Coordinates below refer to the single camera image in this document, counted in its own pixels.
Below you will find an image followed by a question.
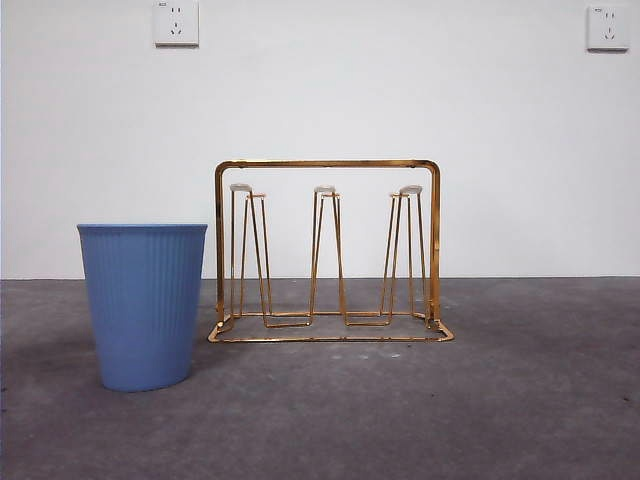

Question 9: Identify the blue ribbed plastic cup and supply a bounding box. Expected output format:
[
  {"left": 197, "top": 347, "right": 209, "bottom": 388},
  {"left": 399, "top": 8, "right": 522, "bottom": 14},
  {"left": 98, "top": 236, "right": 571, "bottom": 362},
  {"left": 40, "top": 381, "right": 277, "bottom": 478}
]
[{"left": 76, "top": 223, "right": 209, "bottom": 393}]

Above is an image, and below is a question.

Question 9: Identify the gold wire cup rack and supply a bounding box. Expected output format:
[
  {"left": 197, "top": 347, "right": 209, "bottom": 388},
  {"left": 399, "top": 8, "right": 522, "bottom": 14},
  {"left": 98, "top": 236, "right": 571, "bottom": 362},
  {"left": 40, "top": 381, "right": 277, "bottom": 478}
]
[{"left": 206, "top": 158, "right": 455, "bottom": 345}]

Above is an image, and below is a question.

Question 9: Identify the white wall power socket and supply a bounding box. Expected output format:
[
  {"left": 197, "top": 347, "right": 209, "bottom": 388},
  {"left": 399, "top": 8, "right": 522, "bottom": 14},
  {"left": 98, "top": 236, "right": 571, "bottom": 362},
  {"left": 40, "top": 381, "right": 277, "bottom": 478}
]
[
  {"left": 153, "top": 0, "right": 200, "bottom": 49},
  {"left": 586, "top": 5, "right": 630, "bottom": 53}
]

